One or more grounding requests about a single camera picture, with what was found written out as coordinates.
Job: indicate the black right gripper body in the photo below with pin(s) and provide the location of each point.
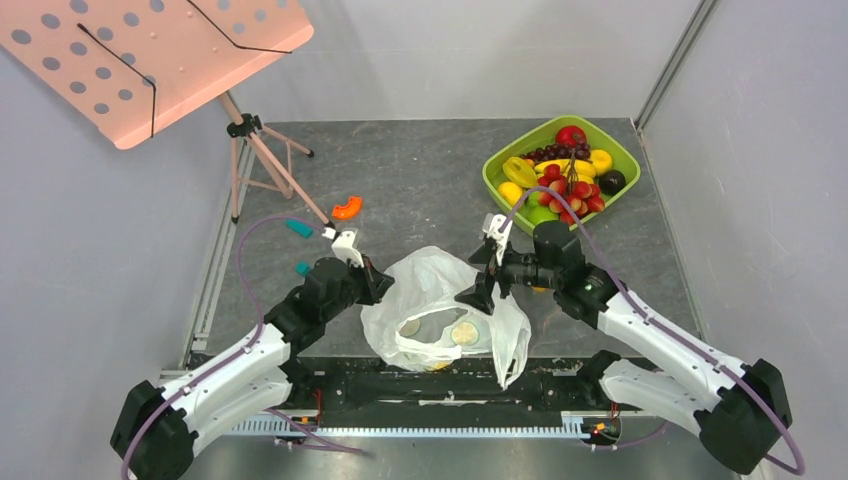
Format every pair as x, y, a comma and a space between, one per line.
491, 275

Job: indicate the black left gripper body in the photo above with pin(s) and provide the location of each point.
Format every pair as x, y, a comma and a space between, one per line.
359, 285

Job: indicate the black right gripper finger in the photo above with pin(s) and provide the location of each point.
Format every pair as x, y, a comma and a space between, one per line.
484, 254
479, 294

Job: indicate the white plastic bag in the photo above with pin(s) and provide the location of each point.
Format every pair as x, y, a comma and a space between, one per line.
411, 327

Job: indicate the yellow fake starfruit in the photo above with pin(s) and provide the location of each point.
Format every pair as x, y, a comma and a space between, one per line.
520, 171

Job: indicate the red lychee bunch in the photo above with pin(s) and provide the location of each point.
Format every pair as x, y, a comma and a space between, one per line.
580, 193

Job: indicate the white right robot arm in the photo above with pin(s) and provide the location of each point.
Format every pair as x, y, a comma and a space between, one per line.
738, 411

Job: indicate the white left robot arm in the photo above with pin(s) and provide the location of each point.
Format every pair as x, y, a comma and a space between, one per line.
161, 429

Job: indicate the fake citrus slice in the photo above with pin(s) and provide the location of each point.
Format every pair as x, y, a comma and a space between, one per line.
465, 334

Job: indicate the green fake apple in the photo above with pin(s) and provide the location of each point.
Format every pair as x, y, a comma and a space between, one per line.
541, 214

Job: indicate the yellow fake lemon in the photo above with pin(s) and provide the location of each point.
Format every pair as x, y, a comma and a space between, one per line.
510, 192

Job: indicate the green fake lime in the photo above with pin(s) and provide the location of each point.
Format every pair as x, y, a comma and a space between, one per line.
533, 199

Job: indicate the upper fake banana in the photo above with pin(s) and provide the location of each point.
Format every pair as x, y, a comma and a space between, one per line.
581, 167

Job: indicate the dark fake plum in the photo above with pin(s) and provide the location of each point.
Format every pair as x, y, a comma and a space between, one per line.
611, 182

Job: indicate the purple fake grapes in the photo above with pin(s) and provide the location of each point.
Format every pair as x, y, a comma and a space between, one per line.
558, 151

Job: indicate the small yellow fake fruit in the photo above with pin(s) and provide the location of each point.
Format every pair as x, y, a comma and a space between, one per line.
601, 160

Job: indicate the red fake apple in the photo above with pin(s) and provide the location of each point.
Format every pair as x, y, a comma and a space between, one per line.
571, 136

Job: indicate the small teal cube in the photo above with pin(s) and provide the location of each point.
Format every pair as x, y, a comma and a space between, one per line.
302, 268

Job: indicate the orange curved toy block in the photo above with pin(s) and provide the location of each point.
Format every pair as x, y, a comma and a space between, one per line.
349, 210

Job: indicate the teal rectangular block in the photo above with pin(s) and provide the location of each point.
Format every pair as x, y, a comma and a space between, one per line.
299, 228

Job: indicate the pink music stand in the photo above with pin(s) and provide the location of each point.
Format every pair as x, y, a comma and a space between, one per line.
133, 68

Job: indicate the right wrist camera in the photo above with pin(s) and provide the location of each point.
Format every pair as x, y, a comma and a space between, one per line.
495, 234

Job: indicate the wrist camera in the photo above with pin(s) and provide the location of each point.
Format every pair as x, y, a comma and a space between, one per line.
495, 234
344, 245

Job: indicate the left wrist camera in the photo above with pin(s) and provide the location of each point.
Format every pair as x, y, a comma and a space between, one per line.
344, 245

